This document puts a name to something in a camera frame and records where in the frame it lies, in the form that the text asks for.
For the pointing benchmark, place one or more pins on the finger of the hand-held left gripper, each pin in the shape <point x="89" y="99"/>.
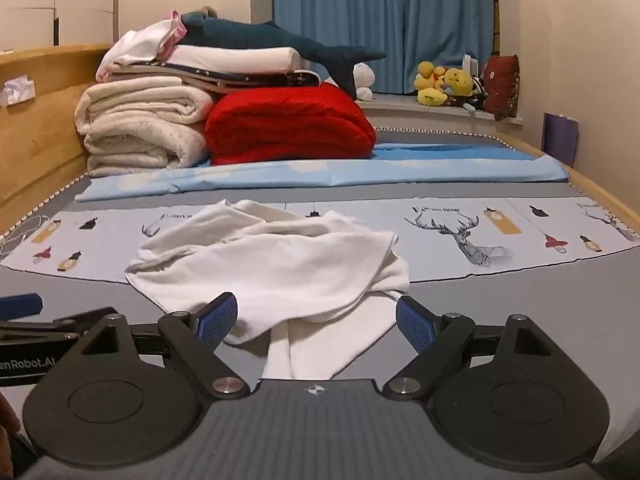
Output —
<point x="60" y="325"/>
<point x="17" y="305"/>

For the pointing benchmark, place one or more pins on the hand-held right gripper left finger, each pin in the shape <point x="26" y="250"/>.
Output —
<point x="220" y="321"/>

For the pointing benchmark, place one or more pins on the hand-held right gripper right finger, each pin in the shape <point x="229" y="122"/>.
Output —
<point x="415" y="325"/>

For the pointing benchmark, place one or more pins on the white shirt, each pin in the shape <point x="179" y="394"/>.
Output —
<point x="280" y="270"/>

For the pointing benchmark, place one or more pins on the grey deer print bedsheet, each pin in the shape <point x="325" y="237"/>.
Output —
<point x="500" y="300"/>

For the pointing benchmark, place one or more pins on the light blue sheet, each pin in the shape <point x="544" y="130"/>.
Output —
<point x="350" y="170"/>

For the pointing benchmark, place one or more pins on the red folded blanket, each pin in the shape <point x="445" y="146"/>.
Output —
<point x="290" y="125"/>

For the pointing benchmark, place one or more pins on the clear plastic tissue pack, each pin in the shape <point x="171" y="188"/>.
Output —
<point x="17" y="90"/>

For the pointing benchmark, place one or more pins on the grey window sill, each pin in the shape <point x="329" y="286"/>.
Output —
<point x="400" y="107"/>

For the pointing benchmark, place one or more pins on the yellow plush toy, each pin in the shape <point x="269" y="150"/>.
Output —
<point x="459" y="81"/>
<point x="430" y="85"/>

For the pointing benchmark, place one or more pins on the striped plush toy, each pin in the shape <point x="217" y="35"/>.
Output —
<point x="478" y="91"/>

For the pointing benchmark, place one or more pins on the white plush toy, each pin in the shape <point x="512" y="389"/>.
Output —
<point x="365" y="80"/>

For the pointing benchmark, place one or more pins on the dark red pillow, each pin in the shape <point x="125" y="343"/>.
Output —
<point x="501" y="85"/>

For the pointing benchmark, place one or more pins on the white folded quilt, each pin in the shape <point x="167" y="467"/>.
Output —
<point x="235" y="59"/>

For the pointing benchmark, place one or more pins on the pink and white garment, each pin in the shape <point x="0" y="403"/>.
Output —
<point x="135" y="45"/>

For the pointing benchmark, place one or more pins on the dark blue shark plush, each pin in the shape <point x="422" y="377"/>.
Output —
<point x="260" y="35"/>

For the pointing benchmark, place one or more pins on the blue curtain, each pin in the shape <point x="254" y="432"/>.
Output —
<point x="390" y="15"/>

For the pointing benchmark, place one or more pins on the wooden bed frame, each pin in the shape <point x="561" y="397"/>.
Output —
<point x="35" y="135"/>

